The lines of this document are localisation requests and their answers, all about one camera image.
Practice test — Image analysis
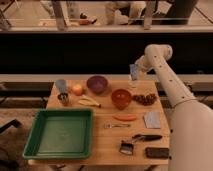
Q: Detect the small metal cup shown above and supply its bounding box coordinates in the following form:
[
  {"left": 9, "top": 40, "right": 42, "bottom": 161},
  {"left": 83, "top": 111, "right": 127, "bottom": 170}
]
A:
[{"left": 57, "top": 93, "right": 69, "bottom": 106}]

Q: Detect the orange paper cup bowl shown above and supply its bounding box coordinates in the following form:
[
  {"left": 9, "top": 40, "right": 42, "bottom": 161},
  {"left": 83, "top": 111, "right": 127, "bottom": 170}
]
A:
[{"left": 111, "top": 89, "right": 132, "bottom": 110}]

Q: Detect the bunch of dark grapes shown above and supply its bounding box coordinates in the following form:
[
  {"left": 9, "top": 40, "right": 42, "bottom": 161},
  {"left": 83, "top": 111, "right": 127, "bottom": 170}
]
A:
[{"left": 132, "top": 93, "right": 157, "bottom": 106}]

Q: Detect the silver fork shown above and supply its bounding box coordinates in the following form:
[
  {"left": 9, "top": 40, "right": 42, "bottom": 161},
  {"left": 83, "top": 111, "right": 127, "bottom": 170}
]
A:
[{"left": 104, "top": 124, "right": 131, "bottom": 129}]

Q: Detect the blue plastic cup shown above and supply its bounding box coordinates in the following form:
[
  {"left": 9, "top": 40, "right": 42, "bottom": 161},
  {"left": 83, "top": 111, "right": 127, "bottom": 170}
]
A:
[{"left": 55, "top": 79, "right": 67, "bottom": 93}]

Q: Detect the purple bowl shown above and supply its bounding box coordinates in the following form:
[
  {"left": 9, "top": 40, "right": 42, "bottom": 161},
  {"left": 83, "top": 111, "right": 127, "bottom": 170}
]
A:
[{"left": 86, "top": 75, "right": 108, "bottom": 94}]

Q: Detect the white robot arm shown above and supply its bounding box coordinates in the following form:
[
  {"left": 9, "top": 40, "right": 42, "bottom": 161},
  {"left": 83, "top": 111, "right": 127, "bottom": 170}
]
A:
[{"left": 136, "top": 44, "right": 213, "bottom": 171}]

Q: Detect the yellow banana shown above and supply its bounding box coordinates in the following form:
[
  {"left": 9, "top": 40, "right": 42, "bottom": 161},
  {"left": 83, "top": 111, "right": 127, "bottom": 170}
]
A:
[{"left": 78, "top": 97, "right": 101, "bottom": 107}]

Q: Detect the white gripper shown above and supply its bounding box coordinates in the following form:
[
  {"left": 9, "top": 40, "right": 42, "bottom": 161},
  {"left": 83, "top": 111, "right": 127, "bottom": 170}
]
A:
[{"left": 135, "top": 59, "right": 147, "bottom": 80}]

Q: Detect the green plastic tray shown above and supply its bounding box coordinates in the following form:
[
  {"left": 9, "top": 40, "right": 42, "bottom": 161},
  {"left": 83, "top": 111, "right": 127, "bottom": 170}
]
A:
[{"left": 23, "top": 109, "right": 93, "bottom": 160}]

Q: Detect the blue-grey sponge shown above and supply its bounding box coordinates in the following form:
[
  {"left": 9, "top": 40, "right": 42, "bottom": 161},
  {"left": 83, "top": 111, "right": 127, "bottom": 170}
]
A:
[{"left": 130, "top": 64, "right": 138, "bottom": 81}]

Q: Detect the orange carrot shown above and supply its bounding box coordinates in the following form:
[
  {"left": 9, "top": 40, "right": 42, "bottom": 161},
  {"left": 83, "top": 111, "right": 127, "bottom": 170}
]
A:
[{"left": 113, "top": 115, "right": 137, "bottom": 122}]

